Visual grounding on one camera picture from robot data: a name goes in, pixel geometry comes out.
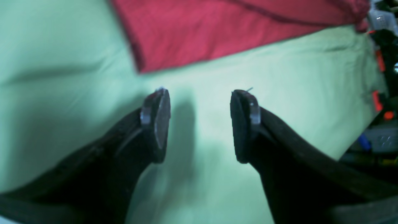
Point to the green table cloth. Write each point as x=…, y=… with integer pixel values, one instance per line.
x=67, y=75

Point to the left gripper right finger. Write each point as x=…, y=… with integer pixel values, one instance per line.
x=302, y=184

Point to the red long-sleeve T-shirt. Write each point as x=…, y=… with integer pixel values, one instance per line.
x=166, y=34

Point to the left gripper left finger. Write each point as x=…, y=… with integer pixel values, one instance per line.
x=94, y=185

